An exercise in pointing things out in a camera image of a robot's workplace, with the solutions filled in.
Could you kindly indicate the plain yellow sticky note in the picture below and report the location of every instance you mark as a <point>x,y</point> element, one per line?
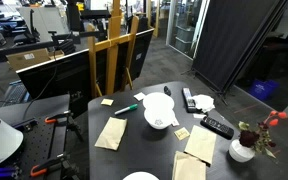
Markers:
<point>107,102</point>

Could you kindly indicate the round white vase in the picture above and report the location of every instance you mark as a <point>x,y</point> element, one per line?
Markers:
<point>239,152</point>

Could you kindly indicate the crumpled white tissue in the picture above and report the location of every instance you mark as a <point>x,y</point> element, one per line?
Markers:
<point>204,102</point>

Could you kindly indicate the small black oval object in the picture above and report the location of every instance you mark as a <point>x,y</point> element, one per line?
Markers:
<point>167,90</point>

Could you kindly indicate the brown paper napkin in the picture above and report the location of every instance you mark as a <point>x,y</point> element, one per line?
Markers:
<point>111,133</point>
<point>201,144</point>
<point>189,166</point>

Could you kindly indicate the grey storage bin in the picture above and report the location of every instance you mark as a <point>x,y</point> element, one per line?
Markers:
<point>183,45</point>
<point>185,33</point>

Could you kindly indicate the cardboard box with label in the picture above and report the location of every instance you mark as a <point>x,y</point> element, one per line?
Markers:
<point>27,58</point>

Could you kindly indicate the small white printed card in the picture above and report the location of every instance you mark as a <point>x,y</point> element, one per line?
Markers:
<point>175,122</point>

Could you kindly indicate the brown paper napkin right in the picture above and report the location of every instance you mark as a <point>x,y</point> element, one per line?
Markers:
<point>201,144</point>

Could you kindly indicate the brown paper napkin bottom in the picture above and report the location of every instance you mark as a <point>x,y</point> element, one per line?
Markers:
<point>189,166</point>

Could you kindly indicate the red flowers with leaves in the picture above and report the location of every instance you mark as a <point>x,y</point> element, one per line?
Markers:
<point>249,137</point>

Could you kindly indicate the green and white marker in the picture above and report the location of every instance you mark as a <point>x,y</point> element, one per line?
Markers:
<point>126,109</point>

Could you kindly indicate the black room divider screen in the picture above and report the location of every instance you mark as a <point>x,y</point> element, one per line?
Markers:
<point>230,40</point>

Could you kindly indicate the orange and black clamp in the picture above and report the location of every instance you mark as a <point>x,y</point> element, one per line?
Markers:
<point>45,166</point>
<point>55,117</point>

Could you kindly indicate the grey and black remote control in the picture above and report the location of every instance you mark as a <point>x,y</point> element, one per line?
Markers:
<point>188,99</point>

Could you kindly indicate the black computer keyboard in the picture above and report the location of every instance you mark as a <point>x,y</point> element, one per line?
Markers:
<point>15,93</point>

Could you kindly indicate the white ceramic bowl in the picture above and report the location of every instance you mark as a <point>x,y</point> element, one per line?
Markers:
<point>159,117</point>

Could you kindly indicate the large black flat screen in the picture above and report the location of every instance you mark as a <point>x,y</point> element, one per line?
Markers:
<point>57,80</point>

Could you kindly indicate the small white paper slip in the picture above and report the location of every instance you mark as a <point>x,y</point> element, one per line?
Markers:
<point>199,116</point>

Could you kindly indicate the brown paper napkin left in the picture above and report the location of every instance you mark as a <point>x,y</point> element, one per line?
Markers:
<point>111,133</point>

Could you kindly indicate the white plate with raised rim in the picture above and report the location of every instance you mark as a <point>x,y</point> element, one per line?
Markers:
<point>140,176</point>

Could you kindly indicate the flat round white plate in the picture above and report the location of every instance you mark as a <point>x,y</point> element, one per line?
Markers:
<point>158,100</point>

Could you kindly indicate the white square sticky note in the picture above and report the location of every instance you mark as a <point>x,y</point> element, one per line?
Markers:
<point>139,96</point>

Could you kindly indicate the black perforated breadboard table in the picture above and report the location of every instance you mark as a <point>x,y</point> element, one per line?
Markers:
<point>40,140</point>

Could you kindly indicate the yellow sticky note with writing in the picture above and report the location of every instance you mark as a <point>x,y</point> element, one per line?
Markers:
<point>182,133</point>

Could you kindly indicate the blue plastic bin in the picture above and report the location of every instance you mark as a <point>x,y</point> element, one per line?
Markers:
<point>263,89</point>

